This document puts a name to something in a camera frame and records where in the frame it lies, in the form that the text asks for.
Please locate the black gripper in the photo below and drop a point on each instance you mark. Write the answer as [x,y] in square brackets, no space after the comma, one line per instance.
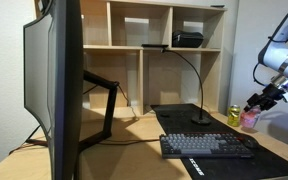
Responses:
[269,95]

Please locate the yellow soda can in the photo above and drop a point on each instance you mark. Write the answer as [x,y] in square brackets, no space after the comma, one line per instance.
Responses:
[234,116]

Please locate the black computer mouse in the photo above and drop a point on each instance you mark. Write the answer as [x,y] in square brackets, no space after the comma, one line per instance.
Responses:
[250,141]

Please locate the black gooseneck desk lamp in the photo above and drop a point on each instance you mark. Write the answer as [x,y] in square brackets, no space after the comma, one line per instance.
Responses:
[201,120]

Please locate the grey mechanical keyboard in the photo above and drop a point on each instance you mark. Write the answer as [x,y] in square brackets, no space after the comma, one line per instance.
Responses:
[200,145]

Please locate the black desk mat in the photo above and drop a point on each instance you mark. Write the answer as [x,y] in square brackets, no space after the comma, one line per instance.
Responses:
[184,123]

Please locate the black zipper pouch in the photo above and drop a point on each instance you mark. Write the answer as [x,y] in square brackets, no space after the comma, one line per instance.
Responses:
[187,39]

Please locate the light wooden shelf unit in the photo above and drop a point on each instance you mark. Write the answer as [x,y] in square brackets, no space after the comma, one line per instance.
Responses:
[157,66]

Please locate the small dark flat object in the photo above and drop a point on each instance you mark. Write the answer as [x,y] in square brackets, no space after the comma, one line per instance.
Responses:
[217,5]

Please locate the black monitor stand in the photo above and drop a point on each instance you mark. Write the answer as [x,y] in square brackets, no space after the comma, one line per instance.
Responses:
[110,106]

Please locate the black curved monitor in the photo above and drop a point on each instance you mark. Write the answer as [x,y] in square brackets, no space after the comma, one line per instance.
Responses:
[65,93]

